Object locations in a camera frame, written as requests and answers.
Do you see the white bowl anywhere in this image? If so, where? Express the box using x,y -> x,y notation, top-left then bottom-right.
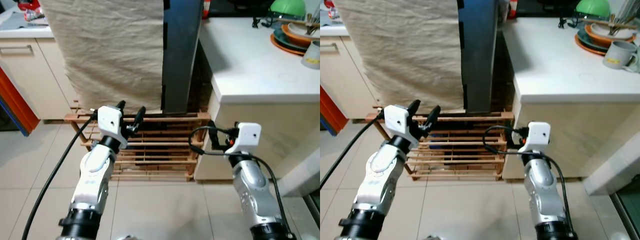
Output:
590,22 -> 634,41
288,22 -> 321,40

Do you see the dark green plate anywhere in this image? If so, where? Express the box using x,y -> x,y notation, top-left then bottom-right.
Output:
577,27 -> 609,51
273,27 -> 309,51

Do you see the wooden utensil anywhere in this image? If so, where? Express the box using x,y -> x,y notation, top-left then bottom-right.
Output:
260,16 -> 321,27
570,16 -> 639,29

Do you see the white counter cabinet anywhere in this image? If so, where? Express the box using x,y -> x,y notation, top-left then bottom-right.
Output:
193,17 -> 321,199
501,17 -> 640,197

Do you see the grey ceramic mug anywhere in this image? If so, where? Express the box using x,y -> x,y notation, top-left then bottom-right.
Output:
602,40 -> 639,71
301,40 -> 321,70

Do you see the grey mini fridge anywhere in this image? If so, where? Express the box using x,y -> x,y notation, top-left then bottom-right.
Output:
457,0 -> 506,115
161,0 -> 205,115

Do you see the green bowl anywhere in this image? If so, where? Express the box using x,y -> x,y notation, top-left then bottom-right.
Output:
269,0 -> 307,20
575,0 -> 612,20

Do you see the wooden slatted rack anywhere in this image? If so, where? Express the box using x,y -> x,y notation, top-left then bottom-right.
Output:
365,104 -> 515,182
64,102 -> 212,182

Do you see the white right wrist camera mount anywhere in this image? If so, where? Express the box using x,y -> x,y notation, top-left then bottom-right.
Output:
225,122 -> 262,155
520,121 -> 552,154

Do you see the orange plate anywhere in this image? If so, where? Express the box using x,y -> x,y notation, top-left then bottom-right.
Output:
270,24 -> 312,56
574,25 -> 609,56

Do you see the beige linen cloth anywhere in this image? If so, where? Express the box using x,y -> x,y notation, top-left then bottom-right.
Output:
39,0 -> 165,113
334,0 -> 464,114

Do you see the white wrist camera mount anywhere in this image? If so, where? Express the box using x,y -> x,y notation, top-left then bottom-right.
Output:
97,105 -> 124,137
384,104 -> 412,137
520,121 -> 552,154
225,122 -> 262,155

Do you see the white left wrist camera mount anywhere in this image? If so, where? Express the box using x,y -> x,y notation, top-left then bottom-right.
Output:
384,104 -> 412,137
97,105 -> 124,137

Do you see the orange-red flat panel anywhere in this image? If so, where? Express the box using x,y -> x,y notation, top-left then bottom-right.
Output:
320,85 -> 346,135
0,67 -> 40,136

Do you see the beige kitchen cabinet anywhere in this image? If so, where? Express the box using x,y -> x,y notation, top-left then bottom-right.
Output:
0,25 -> 79,121
320,25 -> 379,120

